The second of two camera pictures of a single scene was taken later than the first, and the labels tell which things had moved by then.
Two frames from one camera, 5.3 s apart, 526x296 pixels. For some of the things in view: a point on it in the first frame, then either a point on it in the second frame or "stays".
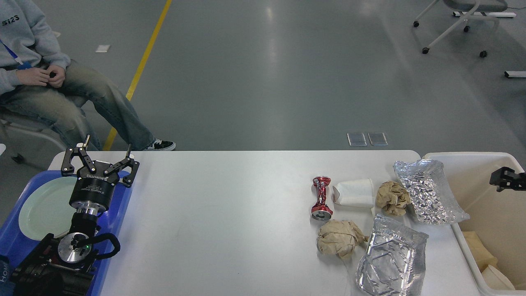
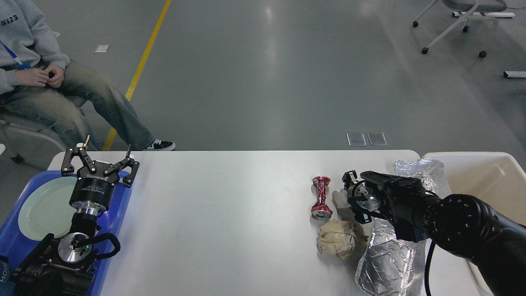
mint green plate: [48, 210] stays
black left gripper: [93, 190] stays
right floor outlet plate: [377, 139] stays
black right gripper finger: [506, 178] → [362, 216]
